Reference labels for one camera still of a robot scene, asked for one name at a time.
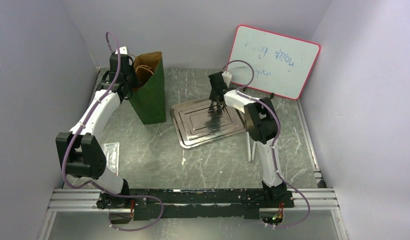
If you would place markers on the silver metal tongs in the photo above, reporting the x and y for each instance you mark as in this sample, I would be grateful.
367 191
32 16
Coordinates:
251 147

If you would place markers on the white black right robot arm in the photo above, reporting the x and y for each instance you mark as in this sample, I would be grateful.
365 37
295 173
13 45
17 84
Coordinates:
262 126

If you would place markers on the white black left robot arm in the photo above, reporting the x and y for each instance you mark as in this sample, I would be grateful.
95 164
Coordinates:
79 150

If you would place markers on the red framed whiteboard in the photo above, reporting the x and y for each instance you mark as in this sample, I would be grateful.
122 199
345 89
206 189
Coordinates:
271 62

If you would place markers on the green brown paper bag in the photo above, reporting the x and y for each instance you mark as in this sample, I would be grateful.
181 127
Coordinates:
148 99

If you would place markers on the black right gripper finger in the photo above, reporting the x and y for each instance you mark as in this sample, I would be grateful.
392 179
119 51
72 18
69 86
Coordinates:
213 107
221 105

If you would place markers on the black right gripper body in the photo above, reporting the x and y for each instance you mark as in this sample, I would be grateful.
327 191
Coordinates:
212 97

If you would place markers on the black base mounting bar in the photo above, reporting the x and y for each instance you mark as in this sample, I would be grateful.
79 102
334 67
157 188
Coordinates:
147 204

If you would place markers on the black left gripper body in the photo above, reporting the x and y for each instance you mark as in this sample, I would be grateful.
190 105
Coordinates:
132 78

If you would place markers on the white plastic packet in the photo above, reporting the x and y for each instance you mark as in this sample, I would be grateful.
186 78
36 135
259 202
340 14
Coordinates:
111 151

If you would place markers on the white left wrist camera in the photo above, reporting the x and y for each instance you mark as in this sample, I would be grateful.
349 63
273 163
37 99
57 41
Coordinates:
122 50

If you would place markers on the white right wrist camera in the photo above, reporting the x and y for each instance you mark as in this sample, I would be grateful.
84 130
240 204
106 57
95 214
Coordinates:
227 77

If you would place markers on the silver metal tray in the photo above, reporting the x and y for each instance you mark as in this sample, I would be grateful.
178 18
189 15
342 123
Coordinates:
195 126

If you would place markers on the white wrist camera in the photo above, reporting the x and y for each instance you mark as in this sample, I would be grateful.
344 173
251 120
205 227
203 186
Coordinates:
122 50
227 77

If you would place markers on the aluminium frame rail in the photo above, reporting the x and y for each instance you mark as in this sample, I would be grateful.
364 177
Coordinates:
84 200

